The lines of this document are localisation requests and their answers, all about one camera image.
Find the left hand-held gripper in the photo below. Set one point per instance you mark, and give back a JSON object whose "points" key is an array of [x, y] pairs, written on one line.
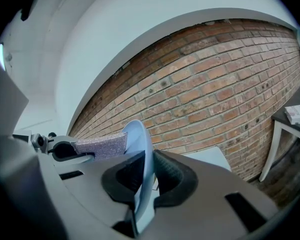
{"points": [[40, 141]]}

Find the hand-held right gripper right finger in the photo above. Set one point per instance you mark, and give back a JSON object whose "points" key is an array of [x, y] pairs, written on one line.
{"points": [[202, 209]]}

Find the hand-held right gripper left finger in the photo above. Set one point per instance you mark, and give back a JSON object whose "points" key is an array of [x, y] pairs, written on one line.
{"points": [[90, 201]]}

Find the grey glittery sponge cloth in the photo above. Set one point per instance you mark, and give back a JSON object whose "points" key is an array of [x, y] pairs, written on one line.
{"points": [[102, 144]]}

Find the blue large plate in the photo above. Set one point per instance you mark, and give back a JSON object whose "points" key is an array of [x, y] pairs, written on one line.
{"points": [[142, 146]]}

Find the ceiling tube light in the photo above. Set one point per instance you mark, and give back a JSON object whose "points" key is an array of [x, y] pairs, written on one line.
{"points": [[0, 55]]}

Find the white cardboard box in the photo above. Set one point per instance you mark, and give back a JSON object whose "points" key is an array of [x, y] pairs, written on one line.
{"points": [[297, 114]]}

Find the black ceiling device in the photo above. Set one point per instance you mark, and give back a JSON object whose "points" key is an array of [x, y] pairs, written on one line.
{"points": [[27, 11]]}

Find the dark table with white frame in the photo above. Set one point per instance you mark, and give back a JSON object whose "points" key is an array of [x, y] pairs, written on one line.
{"points": [[273, 144]]}

